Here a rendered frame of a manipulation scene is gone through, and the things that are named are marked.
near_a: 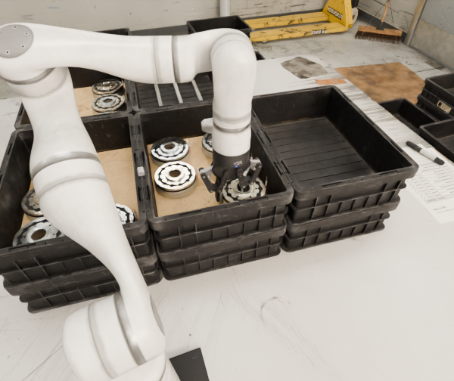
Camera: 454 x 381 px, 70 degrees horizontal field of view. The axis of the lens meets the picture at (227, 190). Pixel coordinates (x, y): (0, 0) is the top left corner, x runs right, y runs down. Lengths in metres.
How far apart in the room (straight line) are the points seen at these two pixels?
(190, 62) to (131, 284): 0.33
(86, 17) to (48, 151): 3.59
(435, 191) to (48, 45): 1.05
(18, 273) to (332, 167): 0.76
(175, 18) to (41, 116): 3.62
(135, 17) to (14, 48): 3.52
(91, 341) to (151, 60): 0.38
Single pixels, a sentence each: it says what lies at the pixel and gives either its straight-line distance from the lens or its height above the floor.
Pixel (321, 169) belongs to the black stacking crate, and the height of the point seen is 0.83.
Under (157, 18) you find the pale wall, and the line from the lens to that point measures 4.10.
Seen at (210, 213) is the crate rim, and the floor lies 0.93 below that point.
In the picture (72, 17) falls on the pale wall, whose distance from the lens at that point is 4.05.
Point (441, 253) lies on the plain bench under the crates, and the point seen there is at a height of 0.70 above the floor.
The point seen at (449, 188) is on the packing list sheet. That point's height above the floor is 0.70.
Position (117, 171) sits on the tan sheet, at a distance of 0.91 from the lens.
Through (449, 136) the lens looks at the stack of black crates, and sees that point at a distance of 2.11.
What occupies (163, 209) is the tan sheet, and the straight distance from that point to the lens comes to 0.78.
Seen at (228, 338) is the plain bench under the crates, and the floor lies 0.70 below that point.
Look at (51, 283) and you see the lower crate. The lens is 0.76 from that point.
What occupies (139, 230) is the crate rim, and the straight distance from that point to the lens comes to 0.64.
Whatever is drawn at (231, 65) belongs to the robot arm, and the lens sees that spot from 0.51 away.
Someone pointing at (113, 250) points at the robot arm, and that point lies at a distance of 0.43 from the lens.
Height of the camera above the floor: 1.41
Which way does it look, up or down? 45 degrees down
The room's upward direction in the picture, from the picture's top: straight up
